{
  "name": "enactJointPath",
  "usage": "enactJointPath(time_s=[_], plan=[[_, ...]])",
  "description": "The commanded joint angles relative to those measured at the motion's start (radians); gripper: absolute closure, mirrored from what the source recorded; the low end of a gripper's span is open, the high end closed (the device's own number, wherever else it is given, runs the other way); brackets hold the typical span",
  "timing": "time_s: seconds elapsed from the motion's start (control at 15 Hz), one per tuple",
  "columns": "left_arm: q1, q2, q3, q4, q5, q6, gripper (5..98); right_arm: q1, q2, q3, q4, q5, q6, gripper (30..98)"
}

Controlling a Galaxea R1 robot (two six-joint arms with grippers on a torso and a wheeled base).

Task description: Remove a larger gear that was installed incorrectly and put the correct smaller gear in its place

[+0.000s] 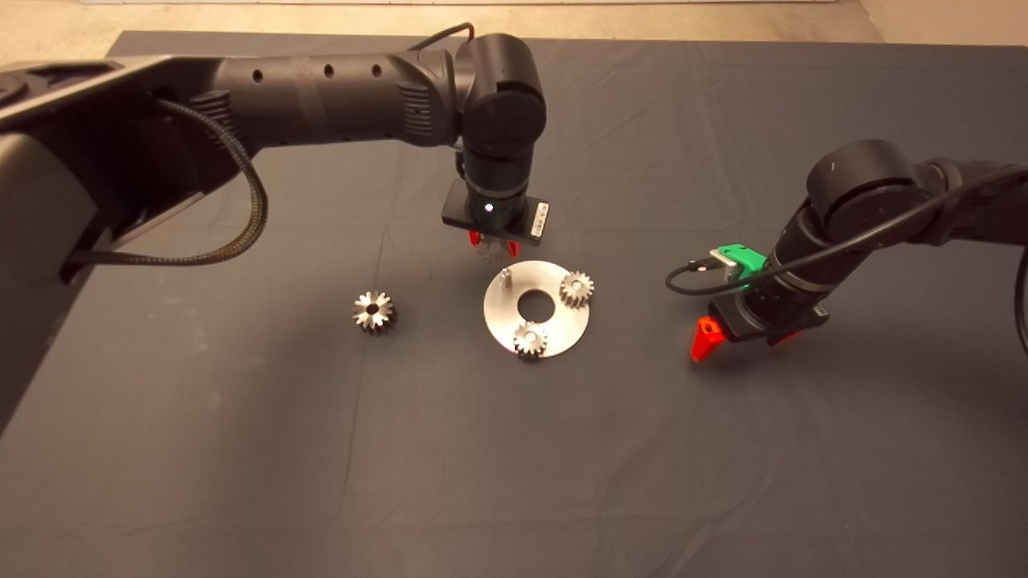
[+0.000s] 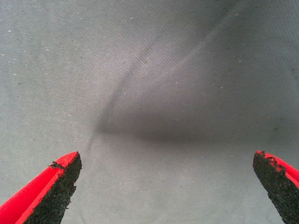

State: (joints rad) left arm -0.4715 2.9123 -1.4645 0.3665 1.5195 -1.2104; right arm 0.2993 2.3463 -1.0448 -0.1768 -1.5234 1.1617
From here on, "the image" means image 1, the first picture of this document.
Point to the green right camera mount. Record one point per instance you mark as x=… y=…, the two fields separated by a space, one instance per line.
x=747 y=255

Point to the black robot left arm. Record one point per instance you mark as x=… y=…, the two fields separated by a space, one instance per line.
x=321 y=88

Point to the large steel gear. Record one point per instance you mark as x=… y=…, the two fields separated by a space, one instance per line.
x=387 y=317

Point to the dark grey table cloth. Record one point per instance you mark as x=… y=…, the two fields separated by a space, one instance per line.
x=642 y=482

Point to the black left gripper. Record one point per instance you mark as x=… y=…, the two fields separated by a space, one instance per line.
x=494 y=213

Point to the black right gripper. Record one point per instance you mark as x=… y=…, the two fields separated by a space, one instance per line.
x=771 y=313

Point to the small steel gear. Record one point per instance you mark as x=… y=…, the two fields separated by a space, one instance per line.
x=576 y=289
x=530 y=340
x=491 y=253

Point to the round metal plate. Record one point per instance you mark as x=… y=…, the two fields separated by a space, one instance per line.
x=562 y=329

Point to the silver right camera box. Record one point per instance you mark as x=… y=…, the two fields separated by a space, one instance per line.
x=723 y=265

